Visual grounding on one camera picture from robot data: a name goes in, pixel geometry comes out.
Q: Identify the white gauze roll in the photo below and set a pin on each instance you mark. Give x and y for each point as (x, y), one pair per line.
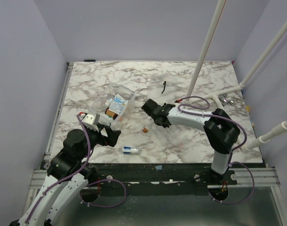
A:
(130, 150)

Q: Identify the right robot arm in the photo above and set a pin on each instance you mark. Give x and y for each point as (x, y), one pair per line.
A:
(221, 131)

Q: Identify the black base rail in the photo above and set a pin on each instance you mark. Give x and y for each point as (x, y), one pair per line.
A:
(123, 179)

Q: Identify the blue white gauze dressing pack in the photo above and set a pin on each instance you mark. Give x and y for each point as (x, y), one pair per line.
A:
(118, 104)

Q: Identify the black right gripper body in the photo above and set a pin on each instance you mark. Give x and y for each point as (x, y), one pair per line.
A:
(158, 113)

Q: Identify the amber bottle orange cap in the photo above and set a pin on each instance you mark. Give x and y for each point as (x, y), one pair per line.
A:
(111, 114)

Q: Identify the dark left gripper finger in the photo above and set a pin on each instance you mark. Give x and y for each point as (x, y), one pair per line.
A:
(111, 132)
(112, 140)

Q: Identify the metal clamp on pipe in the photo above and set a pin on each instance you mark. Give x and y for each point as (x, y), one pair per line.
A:
(225, 101)

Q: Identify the white pvc pipe frame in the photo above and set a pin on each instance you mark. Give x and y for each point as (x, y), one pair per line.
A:
(260, 66)

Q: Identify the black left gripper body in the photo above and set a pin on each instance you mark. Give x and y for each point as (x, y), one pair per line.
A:
(96, 137)

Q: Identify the clear plastic medicine box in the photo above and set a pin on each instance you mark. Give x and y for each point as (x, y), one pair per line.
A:
(109, 92)

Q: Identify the white plastic bottle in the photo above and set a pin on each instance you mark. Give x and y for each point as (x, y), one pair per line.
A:
(108, 102)

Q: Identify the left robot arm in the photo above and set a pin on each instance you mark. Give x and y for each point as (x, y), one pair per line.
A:
(66, 176)

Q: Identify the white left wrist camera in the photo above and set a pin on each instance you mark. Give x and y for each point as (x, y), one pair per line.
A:
(90, 120)

